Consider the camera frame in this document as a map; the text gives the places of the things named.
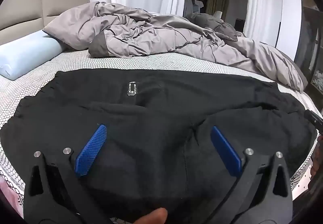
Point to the dark glossy screen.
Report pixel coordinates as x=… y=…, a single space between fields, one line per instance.
x=309 y=44

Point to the pink cloth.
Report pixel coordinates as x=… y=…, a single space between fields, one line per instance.
x=10 y=193

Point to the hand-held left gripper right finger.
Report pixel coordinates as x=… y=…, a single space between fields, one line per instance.
x=227 y=153

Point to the light blue pillow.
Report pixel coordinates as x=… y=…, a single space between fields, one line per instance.
x=22 y=54

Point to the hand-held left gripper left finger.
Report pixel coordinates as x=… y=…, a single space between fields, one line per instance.
x=90 y=150

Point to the person's right hand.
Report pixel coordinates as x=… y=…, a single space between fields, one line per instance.
x=315 y=165

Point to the grey duvet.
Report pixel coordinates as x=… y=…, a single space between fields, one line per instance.
x=141 y=34

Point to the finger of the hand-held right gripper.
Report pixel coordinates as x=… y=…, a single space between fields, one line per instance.
x=314 y=118

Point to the person's left hand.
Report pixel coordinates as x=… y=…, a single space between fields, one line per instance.
x=151 y=217

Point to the black pants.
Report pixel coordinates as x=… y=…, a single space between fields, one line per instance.
x=164 y=102

